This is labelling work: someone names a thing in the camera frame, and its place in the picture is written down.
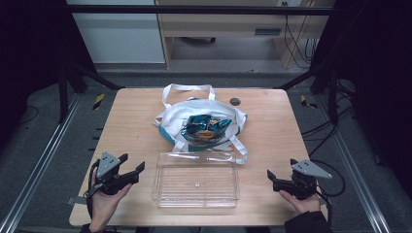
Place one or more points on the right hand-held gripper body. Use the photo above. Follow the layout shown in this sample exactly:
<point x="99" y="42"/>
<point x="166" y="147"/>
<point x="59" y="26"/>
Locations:
<point x="302" y="185"/>

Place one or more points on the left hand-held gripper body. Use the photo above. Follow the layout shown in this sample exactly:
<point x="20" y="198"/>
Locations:
<point x="107" y="168"/>

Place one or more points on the person's right hand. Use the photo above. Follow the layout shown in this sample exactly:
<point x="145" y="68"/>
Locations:
<point x="302" y="204"/>

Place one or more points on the person's left hand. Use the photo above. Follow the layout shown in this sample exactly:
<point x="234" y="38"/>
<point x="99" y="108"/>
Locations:
<point x="104" y="204"/>

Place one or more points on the grey tape strip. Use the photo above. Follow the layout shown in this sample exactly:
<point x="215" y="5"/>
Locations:
<point x="75" y="200"/>

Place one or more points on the clear plastic box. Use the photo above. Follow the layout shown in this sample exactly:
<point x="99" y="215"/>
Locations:
<point x="196" y="181"/>

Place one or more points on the yellow black floor tape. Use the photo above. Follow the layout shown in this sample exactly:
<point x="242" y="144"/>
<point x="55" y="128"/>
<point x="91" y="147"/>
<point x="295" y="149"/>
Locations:
<point x="306" y="102"/>
<point x="98" y="101"/>

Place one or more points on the black metal stand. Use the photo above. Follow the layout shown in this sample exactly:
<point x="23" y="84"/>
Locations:
<point x="330" y="90"/>
<point x="64" y="90"/>

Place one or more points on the blue snack packet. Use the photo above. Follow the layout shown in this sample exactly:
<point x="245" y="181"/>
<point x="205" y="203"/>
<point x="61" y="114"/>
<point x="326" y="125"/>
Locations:
<point x="205" y="129"/>

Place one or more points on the black round table grommet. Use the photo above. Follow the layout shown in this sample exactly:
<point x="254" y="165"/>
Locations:
<point x="235" y="101"/>

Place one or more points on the white and teal tote bag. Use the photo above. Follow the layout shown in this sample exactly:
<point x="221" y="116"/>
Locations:
<point x="200" y="111"/>

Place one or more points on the white cabinet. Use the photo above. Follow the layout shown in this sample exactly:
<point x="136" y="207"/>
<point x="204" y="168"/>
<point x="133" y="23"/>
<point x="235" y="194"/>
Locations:
<point x="120" y="39"/>

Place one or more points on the dark curtain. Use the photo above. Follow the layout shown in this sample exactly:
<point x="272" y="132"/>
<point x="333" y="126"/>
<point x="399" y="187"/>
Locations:
<point x="29" y="48"/>
<point x="379" y="64"/>

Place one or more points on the wooden desk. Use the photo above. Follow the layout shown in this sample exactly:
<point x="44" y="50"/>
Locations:
<point x="226" y="24"/>

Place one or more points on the aluminium floor rail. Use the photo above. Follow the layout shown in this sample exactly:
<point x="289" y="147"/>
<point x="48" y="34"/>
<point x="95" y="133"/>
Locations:
<point x="359" y="181"/>
<point x="39" y="161"/>

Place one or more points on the black horizontal frame bar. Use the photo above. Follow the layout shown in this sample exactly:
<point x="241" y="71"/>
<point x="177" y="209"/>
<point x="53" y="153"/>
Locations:
<point x="194" y="9"/>

